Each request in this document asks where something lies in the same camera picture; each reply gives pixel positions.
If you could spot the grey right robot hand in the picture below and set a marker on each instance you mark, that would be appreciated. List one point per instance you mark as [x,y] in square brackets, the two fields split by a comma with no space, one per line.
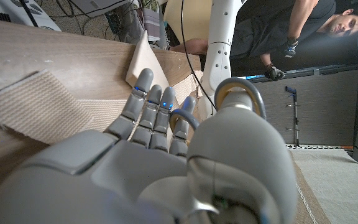
[135,180]

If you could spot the cream cloth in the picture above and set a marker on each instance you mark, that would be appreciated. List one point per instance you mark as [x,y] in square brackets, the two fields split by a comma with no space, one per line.
[145,59]

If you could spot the grey yellow scissors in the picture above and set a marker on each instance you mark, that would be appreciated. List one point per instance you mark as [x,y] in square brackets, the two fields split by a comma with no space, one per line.
[241,81]

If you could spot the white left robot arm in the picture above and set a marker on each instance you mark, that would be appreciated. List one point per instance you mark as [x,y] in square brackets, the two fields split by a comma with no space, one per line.
[221,46]

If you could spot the long ribbed beige cloth strip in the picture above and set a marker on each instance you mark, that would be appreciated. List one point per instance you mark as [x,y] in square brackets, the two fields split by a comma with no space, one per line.
[36,105]

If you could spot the person in dark clothes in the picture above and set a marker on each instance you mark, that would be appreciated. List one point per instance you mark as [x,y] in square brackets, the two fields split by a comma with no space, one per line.
[259,31]

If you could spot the dark grey door panel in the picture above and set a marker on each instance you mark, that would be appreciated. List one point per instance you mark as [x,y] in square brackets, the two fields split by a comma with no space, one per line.
[322,109]

